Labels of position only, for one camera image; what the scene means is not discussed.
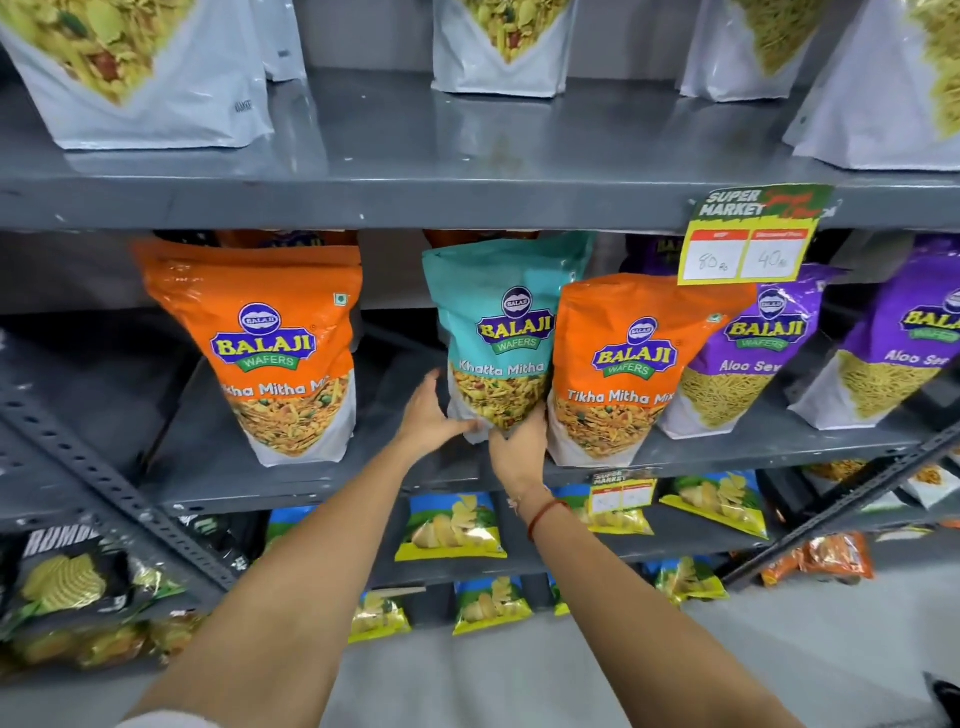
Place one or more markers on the white sleeve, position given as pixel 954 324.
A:
pixel 169 721

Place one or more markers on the black chips packet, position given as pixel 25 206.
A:
pixel 64 577
pixel 225 536

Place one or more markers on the teal snack packet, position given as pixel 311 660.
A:
pixel 501 330

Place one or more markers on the purple snack packet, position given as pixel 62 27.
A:
pixel 742 360
pixel 892 337
pixel 651 255

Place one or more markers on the orange clear snack packet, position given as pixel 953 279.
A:
pixel 825 556

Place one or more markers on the white sev snack packet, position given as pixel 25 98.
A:
pixel 750 45
pixel 885 90

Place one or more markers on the person's left hand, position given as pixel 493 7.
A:
pixel 424 424

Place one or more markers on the person's left forearm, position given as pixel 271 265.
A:
pixel 300 585

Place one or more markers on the yellow snack packets pile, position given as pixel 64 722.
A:
pixel 97 643

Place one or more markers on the person's right fingers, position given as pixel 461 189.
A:
pixel 529 421

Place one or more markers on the person's right hand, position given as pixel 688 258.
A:
pixel 520 459

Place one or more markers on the small yellow price tag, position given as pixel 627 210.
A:
pixel 621 495

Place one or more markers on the grey metal shelf rack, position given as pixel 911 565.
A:
pixel 450 165

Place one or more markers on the person's left thumb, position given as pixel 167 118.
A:
pixel 461 427

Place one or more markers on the blue yellow chips packet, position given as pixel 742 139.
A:
pixel 686 579
pixel 716 499
pixel 491 606
pixel 622 523
pixel 285 525
pixel 558 596
pixel 379 616
pixel 450 529

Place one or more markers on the white snack mix packet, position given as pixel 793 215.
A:
pixel 279 37
pixel 127 67
pixel 502 45

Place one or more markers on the large orange snack packet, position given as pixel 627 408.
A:
pixel 274 345

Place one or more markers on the yellow and green price tag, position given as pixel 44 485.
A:
pixel 750 240

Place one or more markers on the black shoe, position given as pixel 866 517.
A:
pixel 945 701

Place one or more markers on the person's right forearm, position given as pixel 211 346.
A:
pixel 637 630

